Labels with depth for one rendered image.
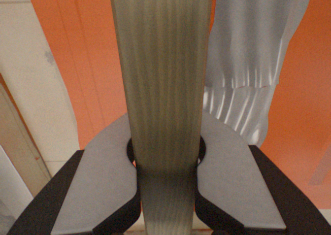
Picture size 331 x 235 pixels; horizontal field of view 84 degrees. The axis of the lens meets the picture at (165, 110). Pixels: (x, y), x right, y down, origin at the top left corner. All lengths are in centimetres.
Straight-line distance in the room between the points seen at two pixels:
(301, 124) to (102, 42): 22
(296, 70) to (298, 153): 11
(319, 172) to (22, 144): 35
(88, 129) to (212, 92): 14
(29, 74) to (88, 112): 6
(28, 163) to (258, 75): 25
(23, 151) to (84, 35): 14
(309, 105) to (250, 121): 6
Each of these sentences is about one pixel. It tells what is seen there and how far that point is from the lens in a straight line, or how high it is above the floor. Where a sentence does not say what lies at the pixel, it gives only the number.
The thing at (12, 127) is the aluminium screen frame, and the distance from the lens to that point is 23.
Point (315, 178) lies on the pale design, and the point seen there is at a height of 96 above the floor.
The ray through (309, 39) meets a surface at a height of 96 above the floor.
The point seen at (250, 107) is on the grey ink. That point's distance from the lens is 20.
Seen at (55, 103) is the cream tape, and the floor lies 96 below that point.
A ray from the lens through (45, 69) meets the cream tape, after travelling 20.
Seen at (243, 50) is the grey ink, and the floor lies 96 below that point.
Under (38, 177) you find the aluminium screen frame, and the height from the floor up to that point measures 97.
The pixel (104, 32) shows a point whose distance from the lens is 17.
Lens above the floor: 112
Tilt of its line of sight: 60 degrees down
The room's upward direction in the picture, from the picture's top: 179 degrees clockwise
